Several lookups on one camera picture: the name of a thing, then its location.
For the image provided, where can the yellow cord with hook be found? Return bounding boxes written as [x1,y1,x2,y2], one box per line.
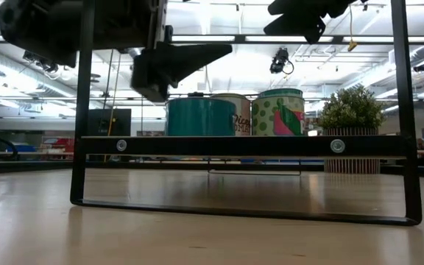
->
[347,3,358,52]

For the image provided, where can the green potted plant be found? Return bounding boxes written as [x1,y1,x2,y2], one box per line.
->
[317,85,386,174]

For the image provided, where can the yellow hanging cord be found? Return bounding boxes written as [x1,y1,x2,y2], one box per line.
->
[107,51,121,135]

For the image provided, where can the diced tomatoes can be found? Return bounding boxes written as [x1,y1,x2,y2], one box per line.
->
[211,92,252,137]

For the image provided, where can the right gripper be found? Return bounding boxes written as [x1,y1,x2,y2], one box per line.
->
[263,0,367,45]

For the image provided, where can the black monitor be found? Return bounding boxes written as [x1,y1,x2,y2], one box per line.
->
[86,108,133,137]

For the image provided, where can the teal tin can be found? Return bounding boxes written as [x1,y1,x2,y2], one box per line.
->
[165,96,238,138]

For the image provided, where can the black metal shelf, wooden board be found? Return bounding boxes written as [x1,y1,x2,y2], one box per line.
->
[69,0,423,227]

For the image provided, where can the garden vegetables tin can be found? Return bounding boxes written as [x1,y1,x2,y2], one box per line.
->
[258,87,305,99]

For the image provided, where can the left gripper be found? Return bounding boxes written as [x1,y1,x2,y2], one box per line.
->
[26,0,233,103]

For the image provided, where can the red background crate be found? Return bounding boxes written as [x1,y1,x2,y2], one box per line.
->
[41,138,75,154]

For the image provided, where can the blue background bin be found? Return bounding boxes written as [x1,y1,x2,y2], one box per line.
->
[11,144,36,153]

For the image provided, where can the black ceiling device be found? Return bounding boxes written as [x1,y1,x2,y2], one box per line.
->
[22,49,59,74]

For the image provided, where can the black overhead frame bar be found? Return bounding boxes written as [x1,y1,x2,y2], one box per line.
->
[0,34,424,46]

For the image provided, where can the black ceiling camera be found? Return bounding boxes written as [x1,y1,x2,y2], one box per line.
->
[269,46,294,76]

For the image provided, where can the green dotted peas can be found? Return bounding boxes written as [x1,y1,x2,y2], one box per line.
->
[251,96,305,138]

